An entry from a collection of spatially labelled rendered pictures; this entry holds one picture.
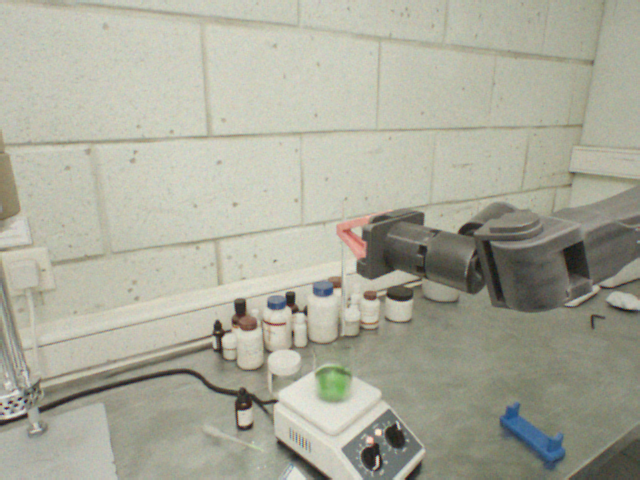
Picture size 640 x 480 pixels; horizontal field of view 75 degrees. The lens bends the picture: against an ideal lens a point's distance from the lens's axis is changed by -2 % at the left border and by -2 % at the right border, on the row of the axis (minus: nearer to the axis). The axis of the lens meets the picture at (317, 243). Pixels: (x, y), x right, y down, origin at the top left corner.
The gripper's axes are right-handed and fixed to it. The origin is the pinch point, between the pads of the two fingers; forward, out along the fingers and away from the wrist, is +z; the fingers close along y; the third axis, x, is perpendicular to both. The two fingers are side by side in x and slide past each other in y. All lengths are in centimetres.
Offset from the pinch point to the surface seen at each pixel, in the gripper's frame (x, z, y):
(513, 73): -26, 26, -102
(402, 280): 33, 30, -56
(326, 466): 32.5, -4.1, 7.0
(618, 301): 34, -17, -87
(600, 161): 3, 7, -141
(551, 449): 33.8, -24.0, -21.0
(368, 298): 27.7, 21.9, -31.2
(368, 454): 29.8, -8.4, 3.1
